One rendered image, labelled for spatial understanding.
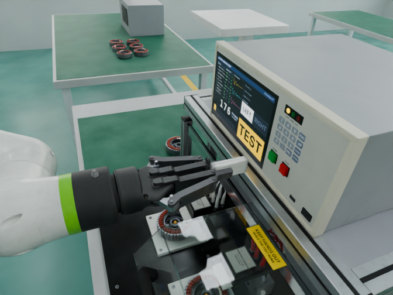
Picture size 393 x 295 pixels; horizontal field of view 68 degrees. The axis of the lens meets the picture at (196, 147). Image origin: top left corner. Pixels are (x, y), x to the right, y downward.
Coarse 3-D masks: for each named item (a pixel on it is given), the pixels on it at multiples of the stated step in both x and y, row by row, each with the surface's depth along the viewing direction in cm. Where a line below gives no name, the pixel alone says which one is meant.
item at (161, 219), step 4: (160, 212) 91; (164, 212) 91; (176, 212) 92; (160, 216) 90; (164, 216) 90; (168, 216) 91; (172, 216) 92; (176, 216) 92; (180, 216) 92; (160, 220) 88; (164, 220) 89; (168, 220) 92; (172, 220) 90; (176, 220) 90; (160, 224) 87; (164, 224) 87; (168, 224) 90
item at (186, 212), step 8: (200, 200) 89; (208, 200) 89; (184, 208) 91; (192, 208) 86; (200, 208) 86; (208, 208) 87; (224, 208) 89; (184, 216) 88; (192, 216) 86; (200, 216) 87
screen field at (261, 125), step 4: (244, 104) 63; (244, 108) 63; (248, 108) 62; (240, 112) 65; (244, 112) 64; (248, 112) 62; (252, 112) 61; (244, 116) 64; (248, 116) 62; (252, 116) 61; (256, 116) 59; (248, 120) 63; (252, 120) 61; (256, 120) 60; (260, 120) 58; (256, 124) 60; (260, 124) 59; (264, 124) 57; (260, 128) 59; (264, 128) 57; (264, 132) 58
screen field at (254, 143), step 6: (240, 120) 66; (240, 126) 66; (246, 126) 64; (240, 132) 67; (246, 132) 64; (252, 132) 62; (240, 138) 67; (246, 138) 65; (252, 138) 62; (258, 138) 60; (246, 144) 65; (252, 144) 63; (258, 144) 61; (252, 150) 63; (258, 150) 61; (258, 156) 61
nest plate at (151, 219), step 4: (148, 216) 94; (152, 216) 94; (156, 216) 94; (148, 220) 93; (152, 220) 93; (156, 220) 93; (180, 220) 93; (148, 224) 92; (152, 224) 91; (156, 224) 92; (152, 228) 90; (156, 228) 90; (152, 232) 89
